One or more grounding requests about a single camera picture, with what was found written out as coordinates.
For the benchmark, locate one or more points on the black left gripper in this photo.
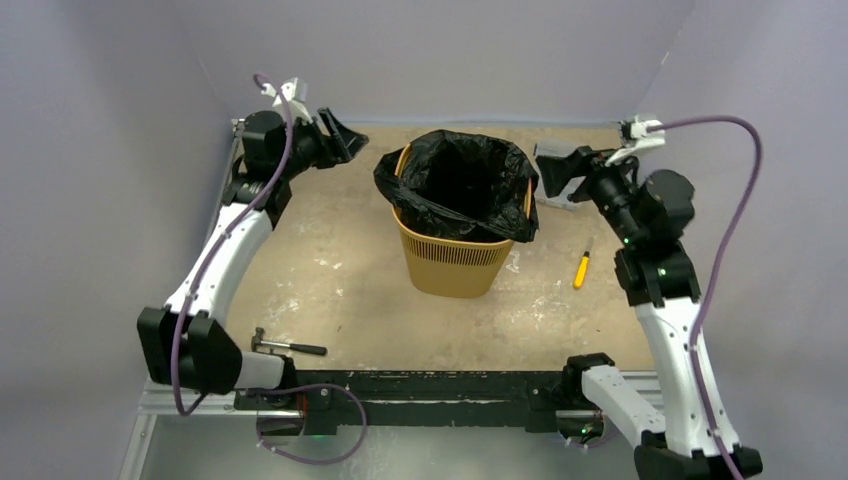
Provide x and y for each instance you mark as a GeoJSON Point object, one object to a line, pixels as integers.
{"type": "Point", "coordinates": [336, 148]}

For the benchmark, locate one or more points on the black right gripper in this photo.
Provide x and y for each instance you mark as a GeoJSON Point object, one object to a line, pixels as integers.
{"type": "Point", "coordinates": [560, 171]}

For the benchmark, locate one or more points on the black plastic trash bag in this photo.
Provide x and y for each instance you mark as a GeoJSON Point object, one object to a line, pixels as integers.
{"type": "Point", "coordinates": [462, 187]}

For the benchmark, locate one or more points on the yellow plastic trash bin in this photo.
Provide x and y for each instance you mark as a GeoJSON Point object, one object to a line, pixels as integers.
{"type": "Point", "coordinates": [452, 268]}

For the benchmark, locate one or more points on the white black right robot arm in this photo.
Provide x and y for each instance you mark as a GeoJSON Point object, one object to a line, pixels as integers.
{"type": "Point", "coordinates": [690, 436]}

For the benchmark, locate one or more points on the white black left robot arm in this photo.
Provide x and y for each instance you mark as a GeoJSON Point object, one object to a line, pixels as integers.
{"type": "Point", "coordinates": [185, 342]}

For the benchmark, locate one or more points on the clear plastic screw box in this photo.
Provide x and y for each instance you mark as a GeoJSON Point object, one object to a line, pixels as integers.
{"type": "Point", "coordinates": [553, 191]}

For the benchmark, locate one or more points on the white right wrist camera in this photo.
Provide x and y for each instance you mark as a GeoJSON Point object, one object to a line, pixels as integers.
{"type": "Point", "coordinates": [638, 134]}

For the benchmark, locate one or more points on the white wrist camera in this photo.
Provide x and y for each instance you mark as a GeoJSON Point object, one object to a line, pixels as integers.
{"type": "Point", "coordinates": [638, 134]}
{"type": "Point", "coordinates": [292, 92]}

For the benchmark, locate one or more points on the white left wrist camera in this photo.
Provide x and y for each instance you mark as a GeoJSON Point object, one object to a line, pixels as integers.
{"type": "Point", "coordinates": [292, 92]}

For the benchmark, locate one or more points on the yellow handled screwdriver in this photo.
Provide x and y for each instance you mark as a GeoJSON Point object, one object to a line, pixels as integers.
{"type": "Point", "coordinates": [582, 269]}

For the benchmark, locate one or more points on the black handled hammer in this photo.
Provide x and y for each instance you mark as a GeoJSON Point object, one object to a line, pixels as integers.
{"type": "Point", "coordinates": [258, 341]}

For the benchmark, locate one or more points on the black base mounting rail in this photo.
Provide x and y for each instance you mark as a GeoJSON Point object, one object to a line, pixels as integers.
{"type": "Point", "coordinates": [536, 401]}

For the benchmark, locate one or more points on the aluminium frame rail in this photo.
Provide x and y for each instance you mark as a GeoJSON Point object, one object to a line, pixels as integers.
{"type": "Point", "coordinates": [157, 399]}

